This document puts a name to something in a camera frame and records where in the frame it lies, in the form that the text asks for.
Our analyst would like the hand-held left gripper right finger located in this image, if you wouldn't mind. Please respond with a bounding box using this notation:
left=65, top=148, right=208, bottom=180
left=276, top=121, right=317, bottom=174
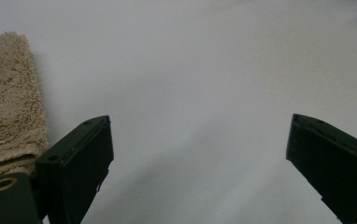
left=285, top=113, right=357, bottom=224

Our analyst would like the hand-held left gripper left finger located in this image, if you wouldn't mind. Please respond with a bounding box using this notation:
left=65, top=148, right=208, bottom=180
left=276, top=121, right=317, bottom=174
left=35, top=115, right=115, bottom=224

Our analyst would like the beige fluffy towel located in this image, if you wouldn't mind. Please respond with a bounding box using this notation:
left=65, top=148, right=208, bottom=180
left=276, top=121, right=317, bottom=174
left=0, top=31, right=50, bottom=185

